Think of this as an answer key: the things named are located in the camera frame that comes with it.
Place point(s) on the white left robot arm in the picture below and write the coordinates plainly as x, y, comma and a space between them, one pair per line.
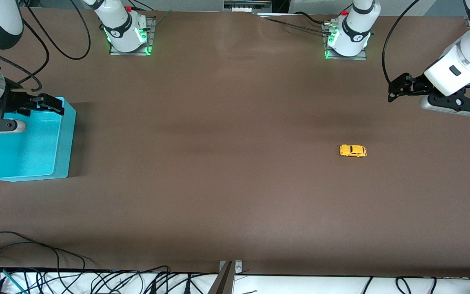
357, 24

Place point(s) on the teal plastic bin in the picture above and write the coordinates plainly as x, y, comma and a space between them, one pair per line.
31, 151

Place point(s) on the metal table edge bracket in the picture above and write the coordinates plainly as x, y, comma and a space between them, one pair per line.
238, 267

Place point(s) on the grey power strip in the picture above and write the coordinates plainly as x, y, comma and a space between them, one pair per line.
247, 5

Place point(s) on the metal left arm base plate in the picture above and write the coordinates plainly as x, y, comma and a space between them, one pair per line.
349, 58

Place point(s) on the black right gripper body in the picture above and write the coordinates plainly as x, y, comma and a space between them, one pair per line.
9, 99

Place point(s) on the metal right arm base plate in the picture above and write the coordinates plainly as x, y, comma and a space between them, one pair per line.
151, 32

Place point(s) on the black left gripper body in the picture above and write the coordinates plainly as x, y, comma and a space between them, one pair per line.
417, 85

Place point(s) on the yellow beetle toy car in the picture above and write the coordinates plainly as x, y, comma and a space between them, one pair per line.
353, 151

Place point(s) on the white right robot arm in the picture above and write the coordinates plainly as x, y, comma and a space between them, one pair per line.
120, 28

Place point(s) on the grey slanted metal bar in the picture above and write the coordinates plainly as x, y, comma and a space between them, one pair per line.
223, 281

